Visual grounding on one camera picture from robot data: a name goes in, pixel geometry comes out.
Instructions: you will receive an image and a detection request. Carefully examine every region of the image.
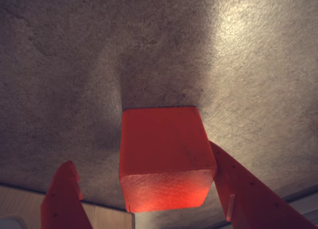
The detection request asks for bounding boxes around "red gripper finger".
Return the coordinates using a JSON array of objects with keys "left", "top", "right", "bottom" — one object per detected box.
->
[
  {"left": 40, "top": 160, "right": 93, "bottom": 229},
  {"left": 209, "top": 140, "right": 318, "bottom": 229}
]

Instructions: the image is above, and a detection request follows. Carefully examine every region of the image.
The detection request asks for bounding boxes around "red cube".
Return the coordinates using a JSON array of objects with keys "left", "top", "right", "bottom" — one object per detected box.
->
[{"left": 118, "top": 106, "right": 218, "bottom": 214}]

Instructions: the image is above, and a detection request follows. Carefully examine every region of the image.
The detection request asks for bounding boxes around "wooden shape sorter box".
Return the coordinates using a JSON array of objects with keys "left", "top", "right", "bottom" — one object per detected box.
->
[{"left": 0, "top": 185, "right": 136, "bottom": 229}]

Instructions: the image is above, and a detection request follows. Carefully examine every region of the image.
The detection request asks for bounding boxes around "aluminium profile rail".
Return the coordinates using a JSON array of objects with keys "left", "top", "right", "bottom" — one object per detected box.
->
[{"left": 283, "top": 184, "right": 318, "bottom": 225}]

